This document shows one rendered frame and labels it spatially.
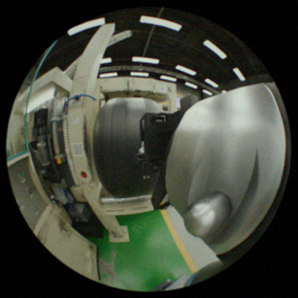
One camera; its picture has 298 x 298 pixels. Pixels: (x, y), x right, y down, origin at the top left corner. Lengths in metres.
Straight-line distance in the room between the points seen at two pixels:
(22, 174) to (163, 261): 1.43
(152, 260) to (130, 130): 1.33
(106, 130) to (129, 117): 0.08
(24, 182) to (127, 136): 0.66
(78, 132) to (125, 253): 1.34
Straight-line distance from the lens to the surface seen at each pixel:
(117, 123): 0.28
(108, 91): 0.80
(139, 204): 0.58
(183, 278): 0.76
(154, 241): 1.36
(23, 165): 0.67
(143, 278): 1.33
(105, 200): 0.57
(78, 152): 0.54
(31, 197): 0.71
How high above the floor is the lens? 1.31
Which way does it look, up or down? 14 degrees down
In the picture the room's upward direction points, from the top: straight up
